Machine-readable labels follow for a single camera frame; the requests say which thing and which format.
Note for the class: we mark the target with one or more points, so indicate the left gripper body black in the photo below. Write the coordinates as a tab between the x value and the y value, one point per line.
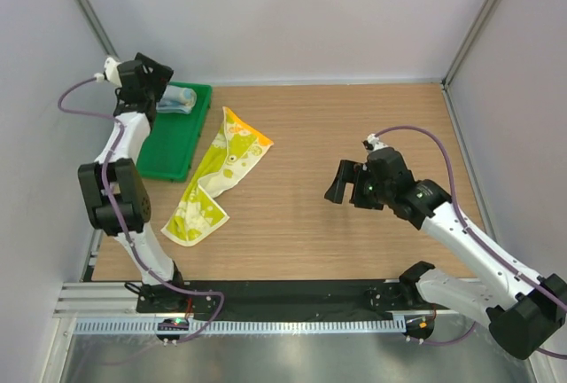
158	81

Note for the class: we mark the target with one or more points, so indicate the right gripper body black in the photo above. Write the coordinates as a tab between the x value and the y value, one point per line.
368	193

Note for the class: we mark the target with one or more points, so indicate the blue polka dot towel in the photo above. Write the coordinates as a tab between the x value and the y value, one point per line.
177	100

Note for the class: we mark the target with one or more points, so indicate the yellow green patterned towel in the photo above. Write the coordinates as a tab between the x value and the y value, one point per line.
235	151

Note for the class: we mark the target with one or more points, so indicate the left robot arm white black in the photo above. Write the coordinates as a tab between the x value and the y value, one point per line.
116	200

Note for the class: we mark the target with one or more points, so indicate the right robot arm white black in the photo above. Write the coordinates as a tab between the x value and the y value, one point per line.
520	308

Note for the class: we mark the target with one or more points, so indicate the green plastic tray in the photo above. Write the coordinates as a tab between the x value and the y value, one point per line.
168	151

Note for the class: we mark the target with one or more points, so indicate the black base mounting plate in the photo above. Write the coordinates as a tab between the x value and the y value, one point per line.
285	301

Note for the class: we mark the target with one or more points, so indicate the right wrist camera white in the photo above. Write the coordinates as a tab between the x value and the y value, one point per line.
373	143

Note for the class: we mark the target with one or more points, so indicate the left aluminium frame post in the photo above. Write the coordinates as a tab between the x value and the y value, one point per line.
93	21

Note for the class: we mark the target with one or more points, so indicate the aluminium frame post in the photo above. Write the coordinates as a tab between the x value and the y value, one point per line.
93	21
477	27

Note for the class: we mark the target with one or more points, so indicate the white slotted cable duct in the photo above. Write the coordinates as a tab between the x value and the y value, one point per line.
175	327

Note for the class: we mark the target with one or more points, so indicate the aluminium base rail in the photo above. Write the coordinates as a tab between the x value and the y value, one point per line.
96	299

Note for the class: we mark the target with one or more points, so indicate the right aluminium frame post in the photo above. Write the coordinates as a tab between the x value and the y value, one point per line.
477	27

